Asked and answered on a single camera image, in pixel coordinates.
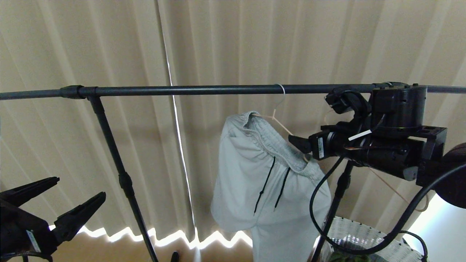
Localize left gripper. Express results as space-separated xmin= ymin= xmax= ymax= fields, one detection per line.
xmin=0 ymin=176 xmax=107 ymax=262

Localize black cable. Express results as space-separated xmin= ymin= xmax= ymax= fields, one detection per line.
xmin=309 ymin=156 xmax=466 ymax=255

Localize pale grey shorts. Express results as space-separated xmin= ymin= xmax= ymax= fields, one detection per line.
xmin=210 ymin=111 xmax=332 ymax=262

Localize black clothes rack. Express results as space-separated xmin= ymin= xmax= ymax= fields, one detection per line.
xmin=0 ymin=82 xmax=466 ymax=262

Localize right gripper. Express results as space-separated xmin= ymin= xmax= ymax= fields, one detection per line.
xmin=309 ymin=129 xmax=425 ymax=181

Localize white laundry basket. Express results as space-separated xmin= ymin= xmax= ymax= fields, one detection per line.
xmin=320 ymin=217 xmax=428 ymax=262

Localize green printed shirt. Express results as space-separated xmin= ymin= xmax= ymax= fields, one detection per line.
xmin=328 ymin=252 xmax=372 ymax=262

